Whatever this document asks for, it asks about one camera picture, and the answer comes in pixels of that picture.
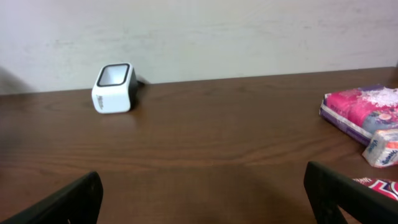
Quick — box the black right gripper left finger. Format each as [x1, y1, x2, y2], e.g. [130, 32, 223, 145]
[1, 171, 103, 224]

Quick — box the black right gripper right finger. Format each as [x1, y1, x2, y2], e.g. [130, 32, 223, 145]
[303, 162, 397, 223]

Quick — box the red orange snack bar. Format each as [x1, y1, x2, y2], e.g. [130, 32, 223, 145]
[354, 177, 398, 200]

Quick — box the small orange packet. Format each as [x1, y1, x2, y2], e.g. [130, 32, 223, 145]
[363, 129, 397, 168]

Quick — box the purple pink pad package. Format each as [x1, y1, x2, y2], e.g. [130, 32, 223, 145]
[319, 84, 397, 146]

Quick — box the white barcode scanner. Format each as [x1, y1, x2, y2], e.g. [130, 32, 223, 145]
[91, 62, 138, 114]

